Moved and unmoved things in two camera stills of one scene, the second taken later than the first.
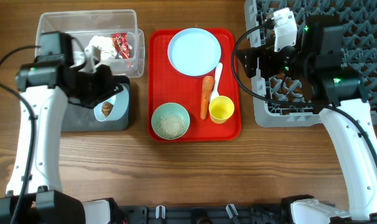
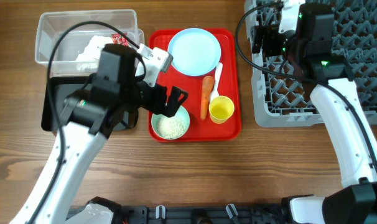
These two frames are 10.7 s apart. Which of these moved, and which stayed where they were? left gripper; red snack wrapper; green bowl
Moved: left gripper
Stayed: green bowl; red snack wrapper
